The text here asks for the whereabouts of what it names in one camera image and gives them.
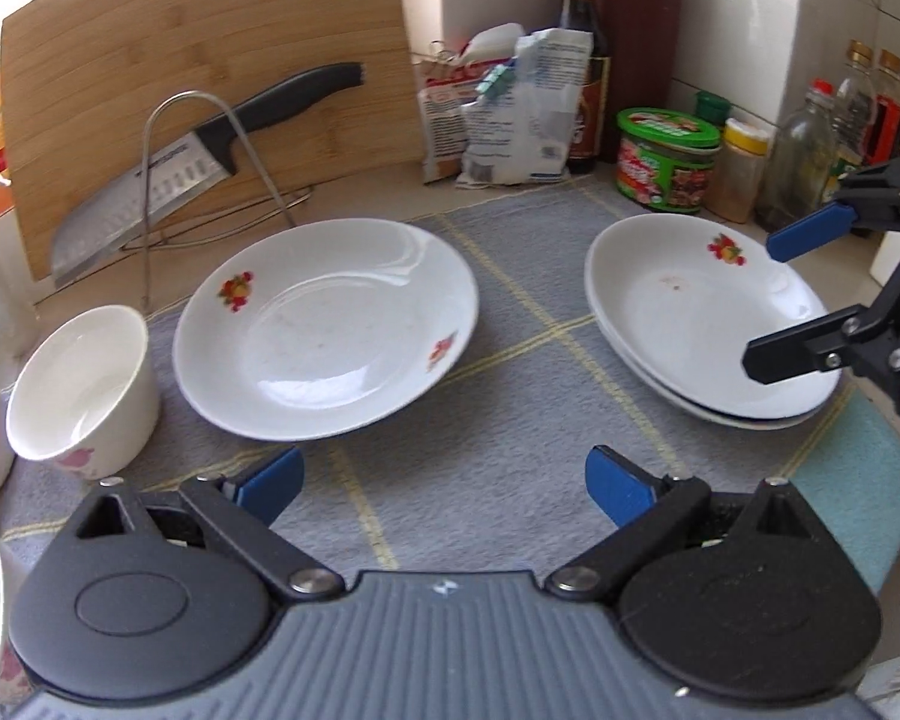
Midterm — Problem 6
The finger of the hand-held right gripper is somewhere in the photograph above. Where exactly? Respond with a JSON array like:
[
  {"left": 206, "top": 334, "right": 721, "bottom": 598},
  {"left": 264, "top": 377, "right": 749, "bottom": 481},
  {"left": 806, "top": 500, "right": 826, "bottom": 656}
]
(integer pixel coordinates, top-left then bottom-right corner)
[
  {"left": 742, "top": 306, "right": 890, "bottom": 388},
  {"left": 765, "top": 157, "right": 900, "bottom": 264}
]

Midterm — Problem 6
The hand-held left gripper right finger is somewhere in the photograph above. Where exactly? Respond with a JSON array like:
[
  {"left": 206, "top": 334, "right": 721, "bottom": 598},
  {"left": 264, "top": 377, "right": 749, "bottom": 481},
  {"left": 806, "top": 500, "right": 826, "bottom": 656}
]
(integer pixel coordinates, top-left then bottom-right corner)
[{"left": 544, "top": 445, "right": 822, "bottom": 605}]

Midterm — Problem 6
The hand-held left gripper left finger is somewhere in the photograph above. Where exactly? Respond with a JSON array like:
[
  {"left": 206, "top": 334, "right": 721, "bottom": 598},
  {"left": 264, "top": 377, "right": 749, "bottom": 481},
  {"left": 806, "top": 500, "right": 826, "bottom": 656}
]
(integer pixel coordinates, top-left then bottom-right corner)
[{"left": 75, "top": 444, "right": 346, "bottom": 602}]

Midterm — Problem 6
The white floral plate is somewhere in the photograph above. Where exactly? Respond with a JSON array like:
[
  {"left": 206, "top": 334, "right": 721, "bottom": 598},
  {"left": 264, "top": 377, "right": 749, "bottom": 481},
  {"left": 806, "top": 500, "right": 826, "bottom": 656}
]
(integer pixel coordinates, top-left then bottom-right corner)
[
  {"left": 172, "top": 219, "right": 482, "bottom": 442},
  {"left": 584, "top": 214, "right": 833, "bottom": 421},
  {"left": 596, "top": 315, "right": 850, "bottom": 432}
]

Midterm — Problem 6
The clear glass bottle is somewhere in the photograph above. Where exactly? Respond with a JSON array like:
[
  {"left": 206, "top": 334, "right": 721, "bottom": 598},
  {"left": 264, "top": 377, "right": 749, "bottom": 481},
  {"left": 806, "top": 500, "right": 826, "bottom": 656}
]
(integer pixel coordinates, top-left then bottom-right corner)
[{"left": 757, "top": 79, "right": 841, "bottom": 233}]

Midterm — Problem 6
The white container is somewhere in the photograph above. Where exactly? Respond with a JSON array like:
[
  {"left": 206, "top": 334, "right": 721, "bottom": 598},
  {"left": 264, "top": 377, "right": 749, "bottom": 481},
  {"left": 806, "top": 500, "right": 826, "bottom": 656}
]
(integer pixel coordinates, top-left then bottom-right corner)
[{"left": 868, "top": 229, "right": 900, "bottom": 286}]

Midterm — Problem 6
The yellow-lidded spice jar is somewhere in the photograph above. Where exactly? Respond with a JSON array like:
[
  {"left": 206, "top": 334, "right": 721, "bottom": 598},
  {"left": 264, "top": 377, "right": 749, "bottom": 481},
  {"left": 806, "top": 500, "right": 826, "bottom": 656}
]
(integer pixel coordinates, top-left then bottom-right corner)
[{"left": 709, "top": 118, "right": 772, "bottom": 224}]

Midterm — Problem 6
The gold-capped condiment bottle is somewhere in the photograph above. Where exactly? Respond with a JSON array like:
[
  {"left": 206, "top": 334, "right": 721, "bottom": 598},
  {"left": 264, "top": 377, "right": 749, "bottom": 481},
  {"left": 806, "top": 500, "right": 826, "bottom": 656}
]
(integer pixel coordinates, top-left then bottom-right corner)
[
  {"left": 874, "top": 50, "right": 900, "bottom": 166},
  {"left": 831, "top": 40, "right": 881, "bottom": 192}
]

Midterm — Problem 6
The grey and teal checked towel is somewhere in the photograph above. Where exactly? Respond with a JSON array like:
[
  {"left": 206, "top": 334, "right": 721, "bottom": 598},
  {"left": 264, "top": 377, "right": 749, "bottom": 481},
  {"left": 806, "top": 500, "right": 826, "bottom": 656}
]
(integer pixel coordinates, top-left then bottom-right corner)
[{"left": 0, "top": 191, "right": 900, "bottom": 601}]

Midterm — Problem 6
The green-lidded tub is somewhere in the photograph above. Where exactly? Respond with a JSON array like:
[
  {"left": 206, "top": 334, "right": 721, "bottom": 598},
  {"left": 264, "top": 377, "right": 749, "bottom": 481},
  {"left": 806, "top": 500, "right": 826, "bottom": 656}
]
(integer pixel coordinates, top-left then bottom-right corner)
[{"left": 615, "top": 106, "right": 722, "bottom": 212}]

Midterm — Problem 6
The dark wooden knife block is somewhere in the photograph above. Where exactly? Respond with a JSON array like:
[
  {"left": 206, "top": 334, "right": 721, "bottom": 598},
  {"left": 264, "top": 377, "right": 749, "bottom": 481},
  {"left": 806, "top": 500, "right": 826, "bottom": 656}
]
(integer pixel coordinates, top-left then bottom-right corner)
[{"left": 595, "top": 0, "right": 683, "bottom": 158}]

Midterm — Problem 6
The white printed packet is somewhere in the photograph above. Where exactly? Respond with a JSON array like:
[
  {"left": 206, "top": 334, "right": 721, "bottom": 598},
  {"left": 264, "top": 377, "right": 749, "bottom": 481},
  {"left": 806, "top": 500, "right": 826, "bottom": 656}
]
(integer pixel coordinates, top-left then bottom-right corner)
[{"left": 454, "top": 28, "right": 595, "bottom": 190}]

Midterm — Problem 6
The dark sauce bottle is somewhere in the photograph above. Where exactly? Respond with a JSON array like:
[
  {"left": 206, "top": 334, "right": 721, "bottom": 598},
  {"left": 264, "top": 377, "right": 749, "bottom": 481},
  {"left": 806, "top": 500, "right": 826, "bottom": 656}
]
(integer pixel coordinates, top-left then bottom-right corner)
[{"left": 557, "top": 0, "right": 614, "bottom": 175}]

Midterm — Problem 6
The clear plastic wrap roll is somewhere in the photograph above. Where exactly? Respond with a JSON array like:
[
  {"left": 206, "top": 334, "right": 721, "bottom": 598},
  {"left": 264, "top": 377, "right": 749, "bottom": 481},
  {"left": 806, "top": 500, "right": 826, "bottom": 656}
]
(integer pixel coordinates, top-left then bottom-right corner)
[{"left": 0, "top": 195, "right": 38, "bottom": 357}]

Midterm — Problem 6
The red and white packet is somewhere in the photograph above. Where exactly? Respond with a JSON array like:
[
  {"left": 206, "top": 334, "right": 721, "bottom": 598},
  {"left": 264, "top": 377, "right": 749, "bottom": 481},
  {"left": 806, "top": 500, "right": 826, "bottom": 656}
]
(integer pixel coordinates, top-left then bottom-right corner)
[{"left": 418, "top": 24, "right": 530, "bottom": 185}]

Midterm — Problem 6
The bamboo cutting board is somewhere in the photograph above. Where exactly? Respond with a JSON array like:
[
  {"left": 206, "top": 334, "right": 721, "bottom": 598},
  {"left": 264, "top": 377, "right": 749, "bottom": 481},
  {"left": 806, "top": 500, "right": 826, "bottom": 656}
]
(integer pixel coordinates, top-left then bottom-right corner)
[{"left": 0, "top": 0, "right": 430, "bottom": 282}]

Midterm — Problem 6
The metal wire rack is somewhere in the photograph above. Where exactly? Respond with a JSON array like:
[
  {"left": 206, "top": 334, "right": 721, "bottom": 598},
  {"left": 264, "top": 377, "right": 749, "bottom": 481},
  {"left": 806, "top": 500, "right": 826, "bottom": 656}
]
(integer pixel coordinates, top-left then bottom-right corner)
[{"left": 124, "top": 90, "right": 314, "bottom": 312}]

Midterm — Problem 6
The black-handled kitchen knife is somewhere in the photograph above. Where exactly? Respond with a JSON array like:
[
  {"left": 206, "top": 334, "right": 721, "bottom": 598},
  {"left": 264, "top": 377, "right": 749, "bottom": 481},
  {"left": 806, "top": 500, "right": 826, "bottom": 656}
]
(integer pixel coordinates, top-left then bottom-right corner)
[{"left": 49, "top": 62, "right": 365, "bottom": 290}]

